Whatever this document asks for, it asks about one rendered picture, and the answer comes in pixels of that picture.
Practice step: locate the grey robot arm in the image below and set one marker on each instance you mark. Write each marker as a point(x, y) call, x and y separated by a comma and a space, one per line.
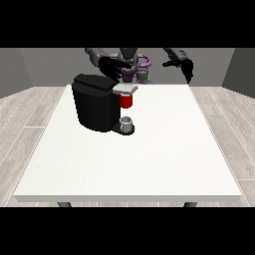
point(94, 54)
point(176, 53)

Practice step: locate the black coffee machine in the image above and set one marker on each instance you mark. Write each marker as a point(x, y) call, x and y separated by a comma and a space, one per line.
point(94, 106)

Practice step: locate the small grey cup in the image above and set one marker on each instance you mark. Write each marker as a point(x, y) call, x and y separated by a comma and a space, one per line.
point(126, 124)

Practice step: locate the red pod holder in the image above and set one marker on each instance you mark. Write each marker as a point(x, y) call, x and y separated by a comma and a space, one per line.
point(126, 100)

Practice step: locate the pale grey machine lid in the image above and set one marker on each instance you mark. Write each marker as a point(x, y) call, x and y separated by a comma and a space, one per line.
point(125, 88)

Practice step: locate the grey robot trunk purple rings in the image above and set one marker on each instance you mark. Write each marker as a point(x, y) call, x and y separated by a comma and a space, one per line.
point(129, 54)

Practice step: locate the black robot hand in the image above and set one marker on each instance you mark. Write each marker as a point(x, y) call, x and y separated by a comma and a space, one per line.
point(187, 66)
point(109, 66)

